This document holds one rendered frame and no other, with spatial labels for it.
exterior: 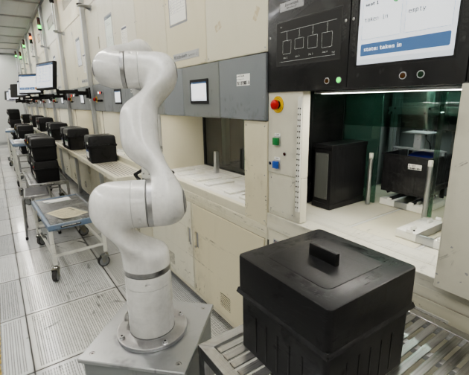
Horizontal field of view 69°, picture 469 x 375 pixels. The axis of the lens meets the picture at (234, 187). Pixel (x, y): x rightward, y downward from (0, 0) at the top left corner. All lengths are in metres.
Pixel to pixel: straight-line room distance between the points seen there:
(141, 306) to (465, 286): 0.82
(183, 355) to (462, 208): 0.78
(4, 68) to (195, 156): 11.94
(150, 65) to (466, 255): 0.95
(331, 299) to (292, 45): 0.98
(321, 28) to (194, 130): 1.72
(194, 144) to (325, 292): 2.25
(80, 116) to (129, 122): 4.66
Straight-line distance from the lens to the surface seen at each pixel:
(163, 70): 0.99
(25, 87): 5.67
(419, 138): 1.76
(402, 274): 0.81
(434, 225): 1.49
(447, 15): 1.08
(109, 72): 1.01
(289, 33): 1.41
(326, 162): 1.59
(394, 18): 1.15
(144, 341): 0.99
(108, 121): 4.10
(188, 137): 2.78
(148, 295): 0.92
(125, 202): 0.83
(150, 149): 0.87
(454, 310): 1.17
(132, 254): 0.87
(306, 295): 0.69
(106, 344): 1.03
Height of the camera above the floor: 1.37
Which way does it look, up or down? 15 degrees down
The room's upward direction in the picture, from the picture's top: 1 degrees counter-clockwise
